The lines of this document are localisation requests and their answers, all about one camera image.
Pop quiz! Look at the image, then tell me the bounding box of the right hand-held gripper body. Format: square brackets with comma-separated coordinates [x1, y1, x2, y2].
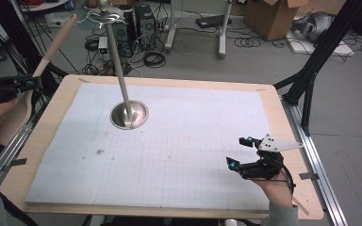
[240, 134, 304, 181]

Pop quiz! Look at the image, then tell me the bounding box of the beige wooden-handled spatula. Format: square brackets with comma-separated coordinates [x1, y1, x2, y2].
[0, 13, 78, 148]

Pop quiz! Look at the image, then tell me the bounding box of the person's right hand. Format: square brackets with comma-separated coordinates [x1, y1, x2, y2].
[252, 150, 296, 209]

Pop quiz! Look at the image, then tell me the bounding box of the light wooden table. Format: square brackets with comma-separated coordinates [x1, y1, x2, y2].
[0, 73, 324, 220]

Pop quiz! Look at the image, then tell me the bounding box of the white grid mat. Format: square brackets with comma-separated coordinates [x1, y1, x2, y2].
[25, 82, 272, 211]

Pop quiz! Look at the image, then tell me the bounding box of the round white table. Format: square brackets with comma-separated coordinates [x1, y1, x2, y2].
[18, 0, 71, 13]

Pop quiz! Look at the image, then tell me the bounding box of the small white box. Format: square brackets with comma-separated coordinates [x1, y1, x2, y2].
[97, 36, 109, 55]

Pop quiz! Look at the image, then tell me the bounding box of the steel utensil stand with hooks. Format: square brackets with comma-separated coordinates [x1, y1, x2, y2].
[76, 0, 150, 130]

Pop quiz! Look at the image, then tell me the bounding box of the dark computer tower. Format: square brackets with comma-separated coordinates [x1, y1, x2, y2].
[112, 4, 137, 58]

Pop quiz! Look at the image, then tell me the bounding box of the white stand leg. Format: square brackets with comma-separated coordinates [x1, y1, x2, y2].
[164, 0, 179, 54]
[217, 0, 234, 59]

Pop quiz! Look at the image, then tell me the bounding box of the brown cardboard box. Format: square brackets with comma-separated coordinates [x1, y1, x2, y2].
[243, 0, 310, 41]

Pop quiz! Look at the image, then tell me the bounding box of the flat black device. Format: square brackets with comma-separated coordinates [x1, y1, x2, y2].
[195, 14, 234, 30]

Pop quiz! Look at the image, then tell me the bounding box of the white flat board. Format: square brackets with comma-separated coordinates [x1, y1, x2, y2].
[287, 31, 356, 58]

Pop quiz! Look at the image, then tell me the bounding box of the black computer tower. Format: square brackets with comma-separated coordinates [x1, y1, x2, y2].
[135, 4, 156, 51]

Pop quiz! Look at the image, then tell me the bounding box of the grey bag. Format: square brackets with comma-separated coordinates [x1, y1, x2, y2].
[291, 11, 336, 43]

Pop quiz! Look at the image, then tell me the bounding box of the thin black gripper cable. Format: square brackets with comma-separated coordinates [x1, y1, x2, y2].
[281, 168, 297, 196]

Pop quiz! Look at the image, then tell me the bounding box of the black frame strut with cables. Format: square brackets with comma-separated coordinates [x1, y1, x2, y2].
[0, 0, 69, 107]

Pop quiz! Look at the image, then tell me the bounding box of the black rail clip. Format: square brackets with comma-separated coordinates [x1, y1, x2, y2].
[10, 158, 28, 168]
[299, 171, 321, 182]

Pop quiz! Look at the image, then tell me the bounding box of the aluminium rail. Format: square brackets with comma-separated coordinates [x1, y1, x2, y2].
[0, 121, 35, 186]
[281, 97, 349, 226]

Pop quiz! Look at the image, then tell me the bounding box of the looped thin black cable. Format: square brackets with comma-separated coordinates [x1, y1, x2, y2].
[233, 36, 262, 49]

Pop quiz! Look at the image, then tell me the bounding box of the coiled black cable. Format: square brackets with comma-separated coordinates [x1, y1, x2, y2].
[142, 51, 168, 69]

